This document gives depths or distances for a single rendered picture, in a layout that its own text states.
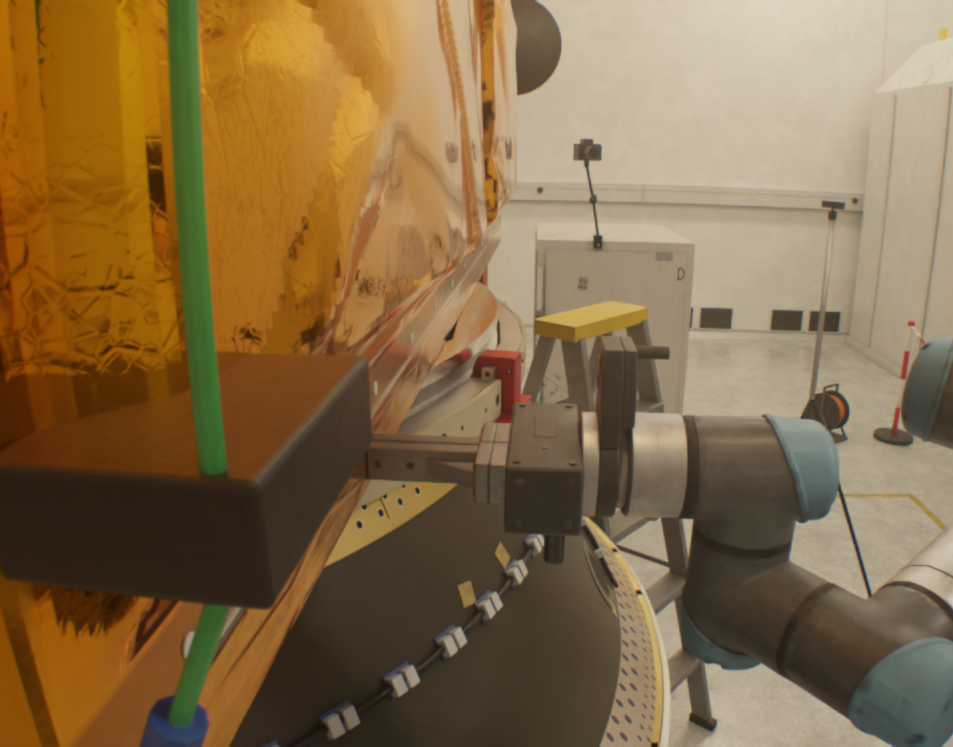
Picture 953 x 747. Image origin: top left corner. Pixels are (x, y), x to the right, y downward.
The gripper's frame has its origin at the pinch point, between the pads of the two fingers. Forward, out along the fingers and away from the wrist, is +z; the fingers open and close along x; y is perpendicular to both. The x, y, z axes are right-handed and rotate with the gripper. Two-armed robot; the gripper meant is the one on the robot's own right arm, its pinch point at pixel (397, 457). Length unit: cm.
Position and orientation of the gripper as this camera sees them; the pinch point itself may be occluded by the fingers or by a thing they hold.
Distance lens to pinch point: 55.1
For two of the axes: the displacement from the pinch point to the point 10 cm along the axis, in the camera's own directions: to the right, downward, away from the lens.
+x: 0.9, -2.8, 9.5
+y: 0.0, 9.6, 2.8
